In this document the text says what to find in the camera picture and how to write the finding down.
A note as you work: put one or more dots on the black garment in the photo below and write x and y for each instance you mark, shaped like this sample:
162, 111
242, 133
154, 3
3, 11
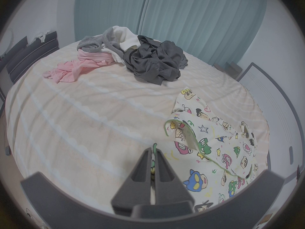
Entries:
154, 61

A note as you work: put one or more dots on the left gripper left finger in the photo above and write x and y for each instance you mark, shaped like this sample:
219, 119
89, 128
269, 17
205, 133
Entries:
133, 189

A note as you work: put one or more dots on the white printed pyjama top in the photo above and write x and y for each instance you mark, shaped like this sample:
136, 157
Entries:
214, 151

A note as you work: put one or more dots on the grey bedside table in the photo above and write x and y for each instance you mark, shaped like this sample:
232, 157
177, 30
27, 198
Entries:
231, 69

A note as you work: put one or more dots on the black chest of drawers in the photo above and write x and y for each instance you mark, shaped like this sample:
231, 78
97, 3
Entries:
26, 58

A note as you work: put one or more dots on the pink garment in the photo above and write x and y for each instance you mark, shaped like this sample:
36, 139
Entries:
71, 68

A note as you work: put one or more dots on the white crumpled cloth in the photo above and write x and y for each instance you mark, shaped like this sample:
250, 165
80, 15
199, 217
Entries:
43, 36

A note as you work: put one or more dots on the grey garment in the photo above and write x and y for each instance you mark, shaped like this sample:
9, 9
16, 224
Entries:
95, 43

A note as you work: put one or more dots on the blue-green curtain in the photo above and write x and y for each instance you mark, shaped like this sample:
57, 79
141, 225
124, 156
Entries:
190, 18

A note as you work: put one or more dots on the bed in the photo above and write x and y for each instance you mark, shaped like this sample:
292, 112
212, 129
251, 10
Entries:
95, 127

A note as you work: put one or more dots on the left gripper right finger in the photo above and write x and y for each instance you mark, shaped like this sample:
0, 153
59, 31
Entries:
171, 189

